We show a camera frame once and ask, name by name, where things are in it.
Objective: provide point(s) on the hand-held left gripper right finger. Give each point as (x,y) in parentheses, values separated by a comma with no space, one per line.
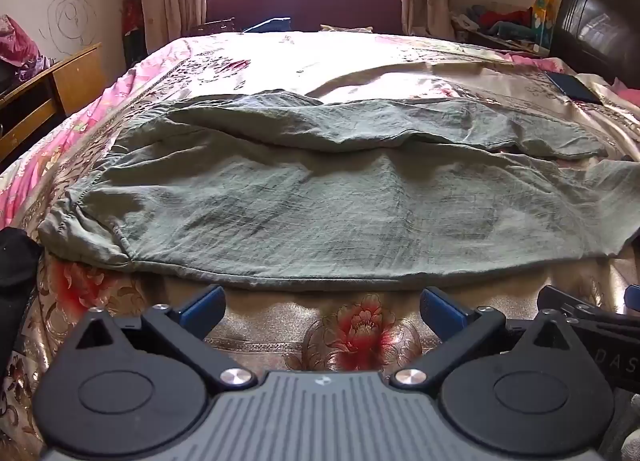
(439,311)

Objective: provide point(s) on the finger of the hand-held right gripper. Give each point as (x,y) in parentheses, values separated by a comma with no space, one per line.
(575,302)

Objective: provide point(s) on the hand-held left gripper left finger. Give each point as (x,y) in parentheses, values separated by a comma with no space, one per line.
(206,308)

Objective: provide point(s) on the green pants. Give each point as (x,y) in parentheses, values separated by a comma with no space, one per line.
(300,201)

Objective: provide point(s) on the dark cloth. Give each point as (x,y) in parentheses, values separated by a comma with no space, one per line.
(15,266)

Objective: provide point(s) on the pink pillow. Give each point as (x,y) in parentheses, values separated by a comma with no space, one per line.
(627,93)

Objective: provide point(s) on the dark blue notebook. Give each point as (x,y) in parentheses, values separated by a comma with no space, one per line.
(575,87)

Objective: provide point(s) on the floral bedspread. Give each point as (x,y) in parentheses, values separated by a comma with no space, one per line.
(360,66)

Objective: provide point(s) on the wooden desk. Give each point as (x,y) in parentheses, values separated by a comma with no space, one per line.
(75,81)

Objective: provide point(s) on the dark wooden headboard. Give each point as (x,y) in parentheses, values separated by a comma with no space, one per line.
(595,26)

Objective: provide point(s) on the dark red patterned box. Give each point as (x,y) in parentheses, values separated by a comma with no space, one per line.
(220,25)

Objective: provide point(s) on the red bag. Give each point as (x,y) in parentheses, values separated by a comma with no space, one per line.
(132,31)

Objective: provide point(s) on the pile of clothes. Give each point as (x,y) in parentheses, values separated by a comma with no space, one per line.
(500,23)

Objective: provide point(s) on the blue cloth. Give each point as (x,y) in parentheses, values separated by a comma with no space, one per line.
(267,25)

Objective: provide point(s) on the yellow flower poster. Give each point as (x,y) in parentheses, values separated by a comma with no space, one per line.
(542,11)

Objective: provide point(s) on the green patterned cloth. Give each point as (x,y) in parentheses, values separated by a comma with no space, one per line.
(345,28)

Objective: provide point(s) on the maroon padded window seat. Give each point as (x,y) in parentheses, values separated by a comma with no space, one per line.
(310,6)

